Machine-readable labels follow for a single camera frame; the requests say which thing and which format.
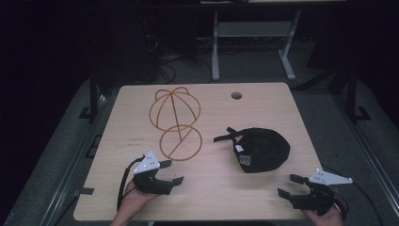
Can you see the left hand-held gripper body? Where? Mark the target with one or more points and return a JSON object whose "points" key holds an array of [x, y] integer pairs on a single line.
{"points": [[147, 183]]}

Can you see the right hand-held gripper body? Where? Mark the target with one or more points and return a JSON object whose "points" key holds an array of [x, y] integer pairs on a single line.
{"points": [[316, 196]]}

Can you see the black cap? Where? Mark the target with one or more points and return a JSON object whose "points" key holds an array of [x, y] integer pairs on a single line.
{"points": [[262, 150]]}

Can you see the person's left hand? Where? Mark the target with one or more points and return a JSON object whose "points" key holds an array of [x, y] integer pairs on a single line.
{"points": [[135, 201]]}

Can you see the person's right hand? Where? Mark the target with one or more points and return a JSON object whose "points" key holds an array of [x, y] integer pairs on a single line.
{"points": [[326, 219]]}

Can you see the black tape strip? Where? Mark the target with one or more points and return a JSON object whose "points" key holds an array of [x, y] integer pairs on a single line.
{"points": [[84, 190]]}

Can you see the black metal stand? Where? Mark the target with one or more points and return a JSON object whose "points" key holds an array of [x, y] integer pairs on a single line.
{"points": [[93, 100], [353, 94]]}

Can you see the aluminium floor rail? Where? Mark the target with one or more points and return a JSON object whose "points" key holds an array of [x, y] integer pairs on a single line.
{"points": [[75, 163], [367, 157]]}

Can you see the white metal table frame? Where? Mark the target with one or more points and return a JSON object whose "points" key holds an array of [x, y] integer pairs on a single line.
{"points": [[251, 29]]}

